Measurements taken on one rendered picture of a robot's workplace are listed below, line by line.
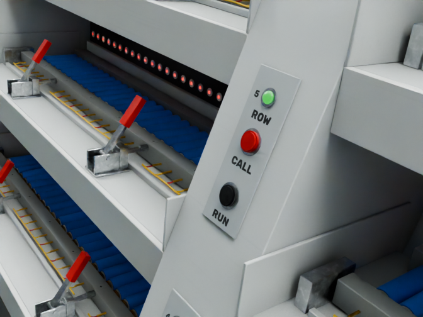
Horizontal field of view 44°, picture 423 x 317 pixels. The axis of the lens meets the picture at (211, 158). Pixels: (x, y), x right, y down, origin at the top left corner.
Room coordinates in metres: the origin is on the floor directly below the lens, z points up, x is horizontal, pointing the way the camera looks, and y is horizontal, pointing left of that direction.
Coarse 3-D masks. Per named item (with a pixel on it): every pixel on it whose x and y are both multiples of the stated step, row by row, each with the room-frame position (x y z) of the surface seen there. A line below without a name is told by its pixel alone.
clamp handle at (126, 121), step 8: (136, 96) 0.55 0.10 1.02; (136, 104) 0.54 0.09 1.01; (144, 104) 0.54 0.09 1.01; (128, 112) 0.54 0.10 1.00; (136, 112) 0.54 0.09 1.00; (120, 120) 0.54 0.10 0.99; (128, 120) 0.54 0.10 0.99; (120, 128) 0.54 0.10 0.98; (112, 136) 0.54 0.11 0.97; (120, 136) 0.53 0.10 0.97; (112, 144) 0.53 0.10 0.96; (104, 152) 0.53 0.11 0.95; (112, 152) 0.54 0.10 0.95
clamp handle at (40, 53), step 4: (44, 40) 0.74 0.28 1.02; (44, 44) 0.73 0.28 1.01; (48, 44) 0.73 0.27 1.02; (40, 48) 0.73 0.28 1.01; (44, 48) 0.73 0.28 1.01; (36, 52) 0.73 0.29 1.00; (40, 52) 0.73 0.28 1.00; (44, 52) 0.73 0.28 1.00; (36, 56) 0.73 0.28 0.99; (40, 56) 0.73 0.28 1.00; (36, 60) 0.73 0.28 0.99; (40, 60) 0.73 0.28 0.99; (32, 64) 0.73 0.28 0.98; (36, 64) 0.73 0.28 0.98; (28, 68) 0.73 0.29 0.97; (32, 68) 0.73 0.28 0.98; (28, 72) 0.72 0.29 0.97; (24, 76) 0.72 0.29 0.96; (28, 76) 0.73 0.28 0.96; (20, 80) 0.73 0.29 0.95; (24, 80) 0.72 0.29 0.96
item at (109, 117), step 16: (48, 64) 0.82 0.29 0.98; (64, 80) 0.75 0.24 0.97; (64, 96) 0.72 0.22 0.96; (80, 96) 0.70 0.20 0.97; (96, 96) 0.69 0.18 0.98; (96, 112) 0.66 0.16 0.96; (112, 112) 0.64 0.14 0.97; (96, 128) 0.62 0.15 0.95; (112, 128) 0.63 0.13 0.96; (128, 128) 0.60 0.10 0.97; (128, 144) 0.58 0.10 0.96; (160, 144) 0.56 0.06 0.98; (160, 160) 0.55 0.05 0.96; (176, 160) 0.53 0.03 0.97; (176, 176) 0.52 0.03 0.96; (192, 176) 0.50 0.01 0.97; (176, 192) 0.49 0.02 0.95
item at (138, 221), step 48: (0, 48) 0.87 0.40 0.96; (48, 48) 0.92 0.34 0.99; (96, 48) 0.91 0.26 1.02; (0, 96) 0.73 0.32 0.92; (192, 96) 0.70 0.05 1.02; (48, 144) 0.59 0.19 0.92; (96, 144) 0.60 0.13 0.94; (96, 192) 0.50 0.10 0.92; (144, 192) 0.50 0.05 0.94; (144, 240) 0.43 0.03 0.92
